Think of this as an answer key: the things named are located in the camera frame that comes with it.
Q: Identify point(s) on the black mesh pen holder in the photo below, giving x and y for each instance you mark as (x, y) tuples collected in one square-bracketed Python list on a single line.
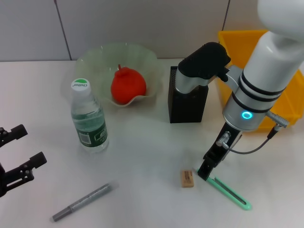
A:
[(187, 107)]

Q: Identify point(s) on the mint green utility knife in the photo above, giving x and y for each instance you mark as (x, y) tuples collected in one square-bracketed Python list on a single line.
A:
[(228, 193)]

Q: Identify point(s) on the clear green-label water bottle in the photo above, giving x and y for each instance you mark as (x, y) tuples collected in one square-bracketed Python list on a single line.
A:
[(90, 118)]

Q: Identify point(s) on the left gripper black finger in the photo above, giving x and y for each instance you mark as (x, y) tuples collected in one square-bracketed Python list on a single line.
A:
[(26, 169), (14, 134)]

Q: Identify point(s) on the translucent green fruit bowl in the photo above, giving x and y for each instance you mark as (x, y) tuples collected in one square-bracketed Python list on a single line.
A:
[(95, 71)]

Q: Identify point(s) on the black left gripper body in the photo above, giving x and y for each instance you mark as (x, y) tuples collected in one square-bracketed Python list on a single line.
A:
[(2, 180)]

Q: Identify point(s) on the right wrist camera unit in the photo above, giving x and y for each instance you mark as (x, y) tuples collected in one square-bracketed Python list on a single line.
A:
[(204, 61)]

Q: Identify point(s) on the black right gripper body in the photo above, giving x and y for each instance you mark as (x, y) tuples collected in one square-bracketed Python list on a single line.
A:
[(221, 147)]

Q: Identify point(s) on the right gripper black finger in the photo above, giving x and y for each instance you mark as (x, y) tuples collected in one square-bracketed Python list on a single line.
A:
[(206, 169)]

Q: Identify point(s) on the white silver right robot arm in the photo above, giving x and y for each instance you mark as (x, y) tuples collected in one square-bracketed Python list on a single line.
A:
[(268, 71)]

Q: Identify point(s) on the yellow plastic bin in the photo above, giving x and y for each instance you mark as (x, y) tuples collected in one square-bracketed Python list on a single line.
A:
[(240, 45)]

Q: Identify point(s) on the silver grey marker pen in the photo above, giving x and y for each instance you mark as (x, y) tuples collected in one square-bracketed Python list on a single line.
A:
[(88, 198)]

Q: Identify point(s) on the beige eraser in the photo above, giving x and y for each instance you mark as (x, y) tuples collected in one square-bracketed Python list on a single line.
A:
[(187, 179)]

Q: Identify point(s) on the orange fruit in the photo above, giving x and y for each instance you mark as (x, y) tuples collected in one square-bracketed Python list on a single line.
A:
[(128, 85)]

